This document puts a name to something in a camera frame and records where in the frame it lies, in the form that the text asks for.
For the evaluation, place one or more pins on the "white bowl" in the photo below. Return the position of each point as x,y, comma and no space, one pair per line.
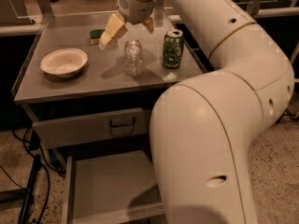
64,62

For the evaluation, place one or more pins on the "black drawer handle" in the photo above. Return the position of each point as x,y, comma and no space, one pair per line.
119,123

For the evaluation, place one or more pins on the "green and yellow sponge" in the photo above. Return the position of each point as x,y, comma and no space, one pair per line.
95,35

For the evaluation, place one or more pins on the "green soda can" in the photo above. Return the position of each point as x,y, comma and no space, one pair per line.
173,48

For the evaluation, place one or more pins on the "grey top drawer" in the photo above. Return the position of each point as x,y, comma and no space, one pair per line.
90,128

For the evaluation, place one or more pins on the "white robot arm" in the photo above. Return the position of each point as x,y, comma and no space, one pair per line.
201,128

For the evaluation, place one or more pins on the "black floor stand bar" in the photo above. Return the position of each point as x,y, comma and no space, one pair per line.
28,197

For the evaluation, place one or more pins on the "open grey middle drawer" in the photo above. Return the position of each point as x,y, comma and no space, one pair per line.
113,189

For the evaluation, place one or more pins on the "clear plastic water bottle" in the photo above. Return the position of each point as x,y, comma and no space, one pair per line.
133,57

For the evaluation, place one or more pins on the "grey metal drawer cabinet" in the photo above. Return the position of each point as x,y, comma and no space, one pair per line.
101,85

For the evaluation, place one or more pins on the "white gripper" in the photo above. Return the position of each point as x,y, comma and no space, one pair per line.
135,9

